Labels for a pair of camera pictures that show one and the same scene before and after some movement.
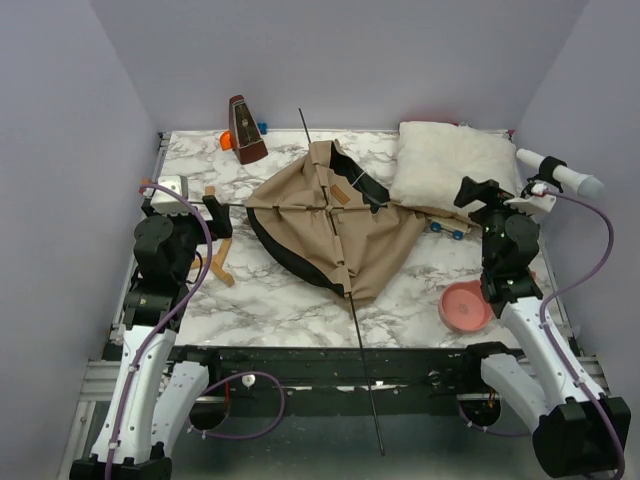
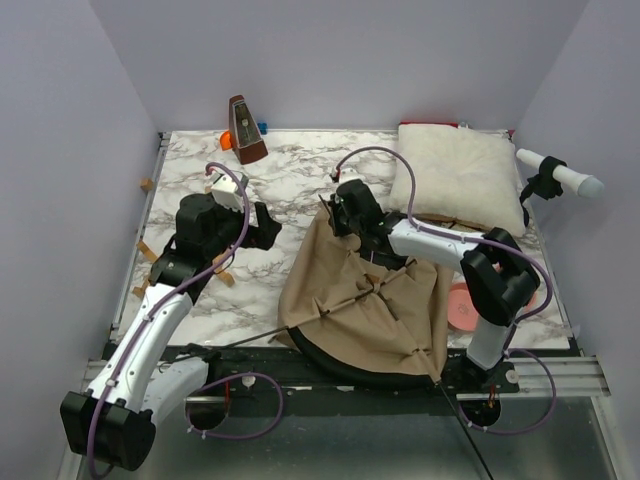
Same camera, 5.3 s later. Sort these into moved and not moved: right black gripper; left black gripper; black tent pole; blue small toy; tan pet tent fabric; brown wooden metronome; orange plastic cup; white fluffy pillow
Moved: left black gripper; black tent pole; right black gripper; tan pet tent fabric
Not moved: brown wooden metronome; white fluffy pillow; orange plastic cup; blue small toy
